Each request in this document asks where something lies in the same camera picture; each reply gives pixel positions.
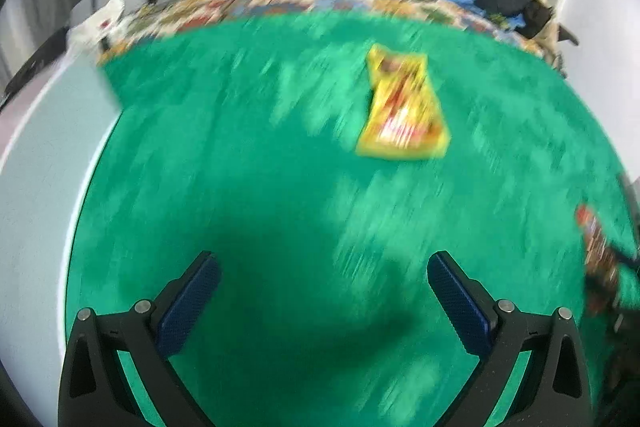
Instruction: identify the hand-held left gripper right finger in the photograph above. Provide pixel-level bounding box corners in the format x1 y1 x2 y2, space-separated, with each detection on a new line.
427 251 593 427

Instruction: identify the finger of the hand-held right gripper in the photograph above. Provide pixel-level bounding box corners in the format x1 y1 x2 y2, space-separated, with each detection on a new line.
606 244 640 273

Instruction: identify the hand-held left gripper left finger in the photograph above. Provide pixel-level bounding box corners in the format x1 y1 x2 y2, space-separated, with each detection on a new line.
57 251 222 427

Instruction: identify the red and yellow snack packet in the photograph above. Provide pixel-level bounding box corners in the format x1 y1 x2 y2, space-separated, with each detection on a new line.
575 204 626 314

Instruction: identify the white storage box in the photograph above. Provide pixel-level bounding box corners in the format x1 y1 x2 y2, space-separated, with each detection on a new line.
0 57 124 389

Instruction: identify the green patterned blanket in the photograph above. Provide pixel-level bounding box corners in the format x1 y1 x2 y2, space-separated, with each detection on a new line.
65 9 640 427

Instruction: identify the yellow sausage snack packet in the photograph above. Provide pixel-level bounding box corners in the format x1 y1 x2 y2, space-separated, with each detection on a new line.
356 44 451 160

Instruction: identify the floral bedsheet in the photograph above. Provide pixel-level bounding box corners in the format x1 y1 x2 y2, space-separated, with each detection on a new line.
97 0 551 58

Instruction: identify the white plastic bag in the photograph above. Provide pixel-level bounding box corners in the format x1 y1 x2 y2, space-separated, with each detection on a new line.
67 0 126 54

